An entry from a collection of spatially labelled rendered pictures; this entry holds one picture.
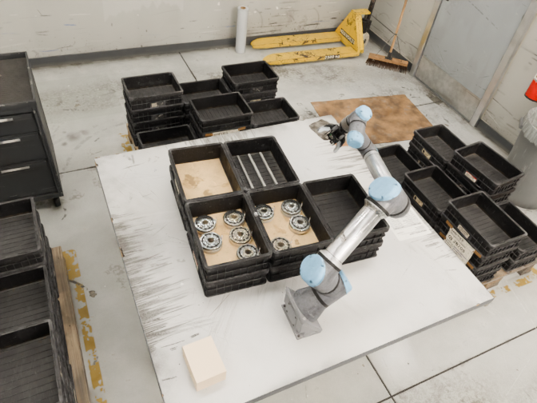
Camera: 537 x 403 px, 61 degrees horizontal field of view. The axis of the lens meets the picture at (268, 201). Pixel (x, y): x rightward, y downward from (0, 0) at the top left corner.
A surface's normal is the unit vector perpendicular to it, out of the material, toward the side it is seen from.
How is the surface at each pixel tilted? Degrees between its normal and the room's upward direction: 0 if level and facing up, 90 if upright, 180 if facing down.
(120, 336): 0
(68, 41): 90
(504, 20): 90
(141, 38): 90
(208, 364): 0
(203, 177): 0
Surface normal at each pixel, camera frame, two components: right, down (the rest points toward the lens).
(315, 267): -0.64, -0.37
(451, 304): 0.11, -0.70
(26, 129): 0.41, 0.68
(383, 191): -0.46, -0.57
